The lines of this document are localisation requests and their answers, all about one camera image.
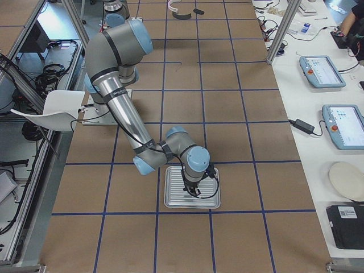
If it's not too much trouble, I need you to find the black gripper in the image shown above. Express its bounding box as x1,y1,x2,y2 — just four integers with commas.
181,170,204,197

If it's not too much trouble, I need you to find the silver metal tray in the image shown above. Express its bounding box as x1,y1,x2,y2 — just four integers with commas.
164,166,221,209

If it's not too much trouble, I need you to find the black power adapter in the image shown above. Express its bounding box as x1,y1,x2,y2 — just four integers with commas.
288,119,315,135

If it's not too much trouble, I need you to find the white chair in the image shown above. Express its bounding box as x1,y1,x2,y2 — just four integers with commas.
10,90,85,131

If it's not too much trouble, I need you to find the white round plate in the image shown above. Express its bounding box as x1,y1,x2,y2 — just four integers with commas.
329,162,363,202

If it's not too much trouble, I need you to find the black box with label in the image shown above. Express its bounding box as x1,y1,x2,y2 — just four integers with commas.
326,205,363,250

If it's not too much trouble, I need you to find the blue teach pendant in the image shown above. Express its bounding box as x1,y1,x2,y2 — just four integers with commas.
299,55,346,88
322,105,363,150

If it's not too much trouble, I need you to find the green brake shoe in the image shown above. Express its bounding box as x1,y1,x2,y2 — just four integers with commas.
172,12,192,20

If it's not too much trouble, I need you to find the black brake pad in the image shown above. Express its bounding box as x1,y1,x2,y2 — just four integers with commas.
193,9,205,15

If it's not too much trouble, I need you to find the aluminium frame post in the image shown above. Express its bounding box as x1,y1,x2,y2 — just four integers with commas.
266,0,301,65

